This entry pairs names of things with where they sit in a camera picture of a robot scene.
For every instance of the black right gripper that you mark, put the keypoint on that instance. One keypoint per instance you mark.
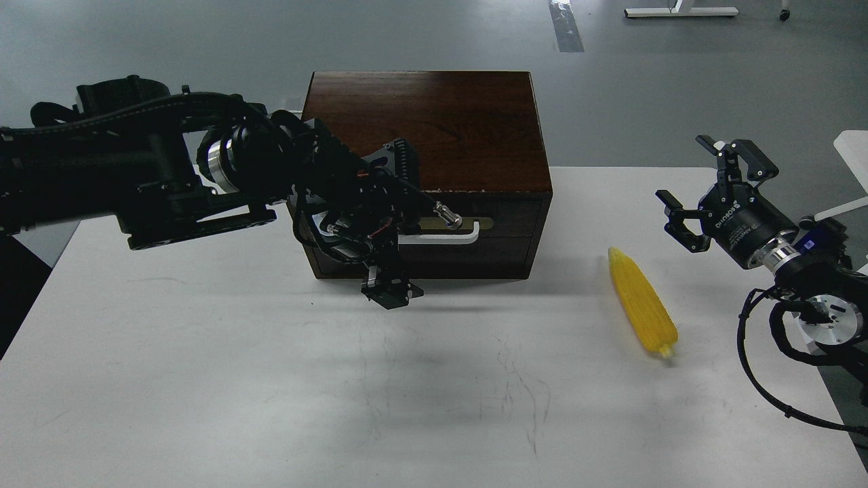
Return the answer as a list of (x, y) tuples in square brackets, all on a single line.
[(738, 219)]

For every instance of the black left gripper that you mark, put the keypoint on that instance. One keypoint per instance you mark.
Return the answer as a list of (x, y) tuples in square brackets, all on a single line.
[(359, 206)]

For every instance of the dark drawer with white handle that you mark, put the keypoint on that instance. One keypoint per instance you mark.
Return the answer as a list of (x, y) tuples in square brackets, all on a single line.
[(468, 234)]

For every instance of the yellow corn cob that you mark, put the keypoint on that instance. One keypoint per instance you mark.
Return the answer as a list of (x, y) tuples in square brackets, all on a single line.
[(651, 323)]

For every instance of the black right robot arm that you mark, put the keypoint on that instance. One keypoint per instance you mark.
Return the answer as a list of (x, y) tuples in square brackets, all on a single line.
[(813, 277)]

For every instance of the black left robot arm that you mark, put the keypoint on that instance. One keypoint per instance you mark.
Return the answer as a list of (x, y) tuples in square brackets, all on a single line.
[(178, 167)]

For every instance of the white office chair base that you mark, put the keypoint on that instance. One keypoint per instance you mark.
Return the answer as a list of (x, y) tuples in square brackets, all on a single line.
[(851, 146)]

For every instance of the dark wooden cabinet box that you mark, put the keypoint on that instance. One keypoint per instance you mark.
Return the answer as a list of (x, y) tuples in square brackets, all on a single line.
[(480, 151)]

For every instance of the white desk leg base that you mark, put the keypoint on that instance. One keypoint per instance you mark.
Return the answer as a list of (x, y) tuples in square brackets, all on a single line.
[(682, 9)]

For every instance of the grey floor tape strip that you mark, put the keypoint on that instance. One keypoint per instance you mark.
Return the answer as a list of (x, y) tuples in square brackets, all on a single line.
[(567, 35)]

